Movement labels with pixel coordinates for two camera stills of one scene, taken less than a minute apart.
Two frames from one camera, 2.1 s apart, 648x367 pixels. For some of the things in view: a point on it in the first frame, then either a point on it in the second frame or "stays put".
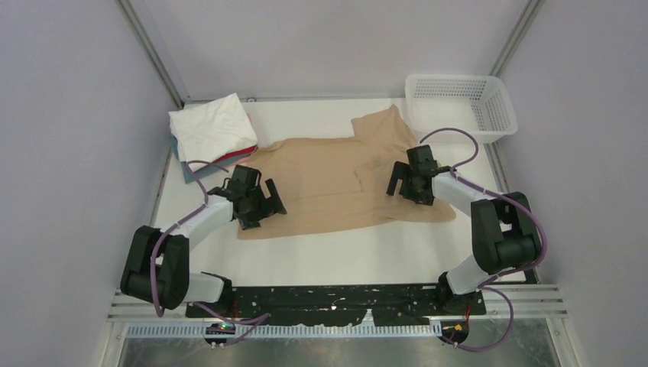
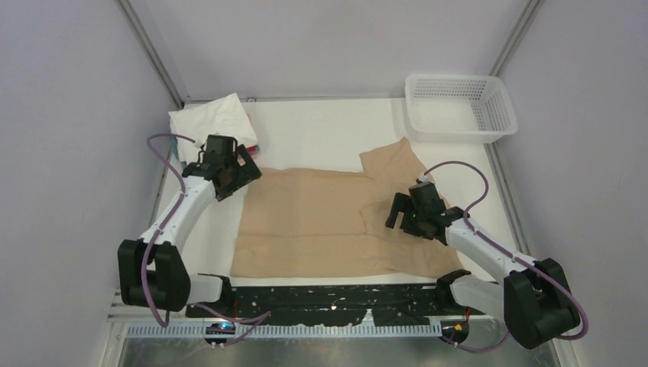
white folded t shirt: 209,129 stays put
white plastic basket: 478,102 stays put
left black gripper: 270,206 → 247,173
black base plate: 386,305 stays put
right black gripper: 403,171 → 404,203
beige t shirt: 337,183 → 300,222
